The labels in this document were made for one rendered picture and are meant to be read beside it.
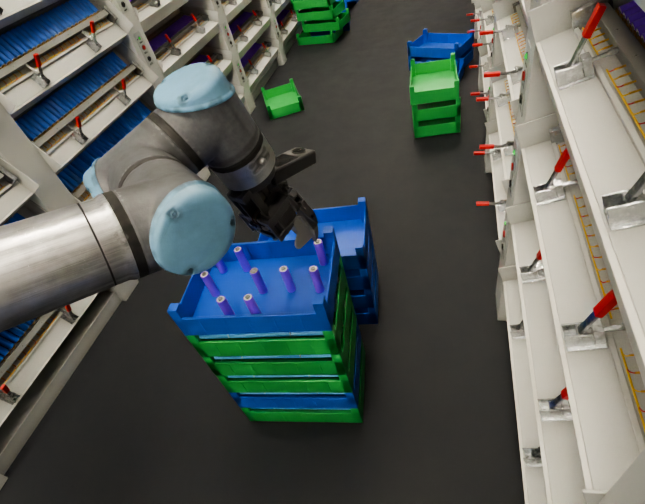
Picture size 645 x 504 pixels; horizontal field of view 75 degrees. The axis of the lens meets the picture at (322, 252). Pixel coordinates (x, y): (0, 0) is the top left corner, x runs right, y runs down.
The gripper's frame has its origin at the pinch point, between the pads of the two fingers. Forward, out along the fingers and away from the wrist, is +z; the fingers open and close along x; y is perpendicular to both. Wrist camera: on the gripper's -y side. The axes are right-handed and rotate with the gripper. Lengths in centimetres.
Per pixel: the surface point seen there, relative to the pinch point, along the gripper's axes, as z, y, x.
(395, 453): 46, 26, 22
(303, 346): 11.8, 18.3, 5.5
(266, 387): 26.1, 28.8, -5.6
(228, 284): 7.2, 14.7, -15.7
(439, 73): 70, -129, -39
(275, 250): 7.8, 3.4, -10.5
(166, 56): 16, -63, -129
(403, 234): 63, -38, -12
